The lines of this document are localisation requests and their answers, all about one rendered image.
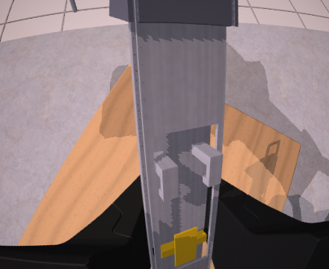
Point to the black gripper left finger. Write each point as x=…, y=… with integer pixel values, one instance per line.
x=116, y=239

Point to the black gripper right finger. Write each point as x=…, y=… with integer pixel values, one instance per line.
x=252, y=235

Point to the wooden board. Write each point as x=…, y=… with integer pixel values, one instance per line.
x=257, y=159

